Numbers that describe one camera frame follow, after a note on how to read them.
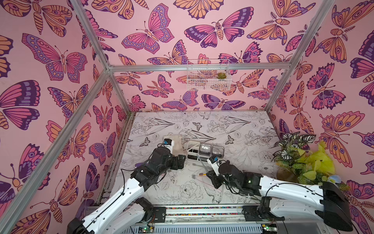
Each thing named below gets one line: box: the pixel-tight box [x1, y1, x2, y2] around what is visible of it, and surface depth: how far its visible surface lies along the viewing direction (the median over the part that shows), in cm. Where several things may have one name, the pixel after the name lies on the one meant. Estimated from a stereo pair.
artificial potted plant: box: [270, 131, 351, 192], surface depth 71 cm
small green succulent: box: [216, 72, 227, 79], surface depth 94 cm
